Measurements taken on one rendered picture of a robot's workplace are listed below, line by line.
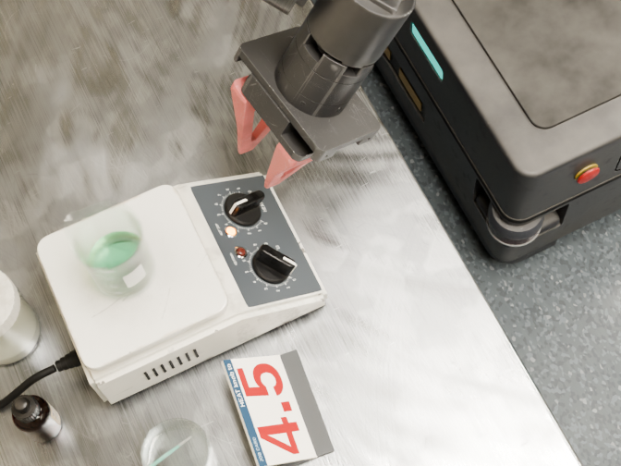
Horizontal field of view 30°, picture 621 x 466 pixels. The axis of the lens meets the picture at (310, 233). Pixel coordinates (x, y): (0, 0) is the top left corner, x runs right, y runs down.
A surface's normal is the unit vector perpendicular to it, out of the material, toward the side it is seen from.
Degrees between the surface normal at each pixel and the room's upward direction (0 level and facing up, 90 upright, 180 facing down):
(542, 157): 0
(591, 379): 0
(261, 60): 30
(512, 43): 0
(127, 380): 90
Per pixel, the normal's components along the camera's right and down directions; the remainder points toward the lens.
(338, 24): -0.59, 0.45
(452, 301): -0.05, -0.39
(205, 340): 0.43, 0.82
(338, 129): 0.41, -0.55
